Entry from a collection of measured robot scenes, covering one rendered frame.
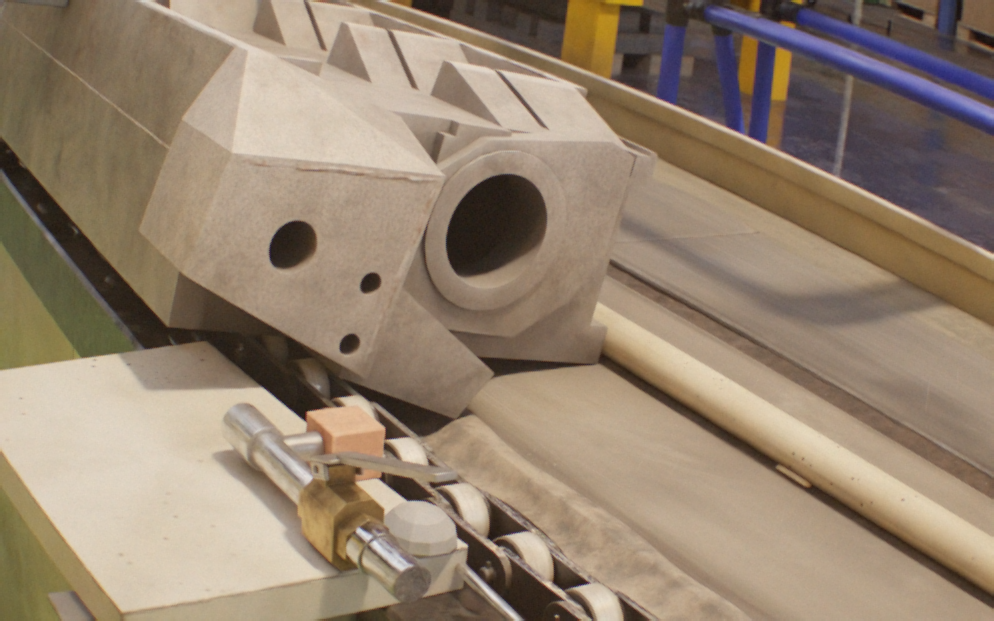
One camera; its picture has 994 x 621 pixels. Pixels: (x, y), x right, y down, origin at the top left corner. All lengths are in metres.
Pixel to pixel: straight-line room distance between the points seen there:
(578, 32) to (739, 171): 4.31
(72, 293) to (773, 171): 0.84
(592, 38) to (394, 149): 5.04
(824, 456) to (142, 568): 0.50
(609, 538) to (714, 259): 0.62
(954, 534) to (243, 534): 0.45
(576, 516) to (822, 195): 0.77
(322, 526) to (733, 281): 0.77
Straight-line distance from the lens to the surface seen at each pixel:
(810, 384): 1.26
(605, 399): 1.14
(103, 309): 1.17
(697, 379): 1.13
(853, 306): 1.46
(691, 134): 1.82
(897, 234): 1.59
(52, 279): 1.32
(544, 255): 1.12
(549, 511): 0.98
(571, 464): 1.03
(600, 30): 5.98
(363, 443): 0.85
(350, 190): 0.94
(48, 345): 1.36
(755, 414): 1.09
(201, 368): 0.99
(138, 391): 0.95
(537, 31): 6.61
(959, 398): 1.29
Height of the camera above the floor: 1.18
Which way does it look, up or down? 19 degrees down
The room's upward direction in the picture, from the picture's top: 8 degrees clockwise
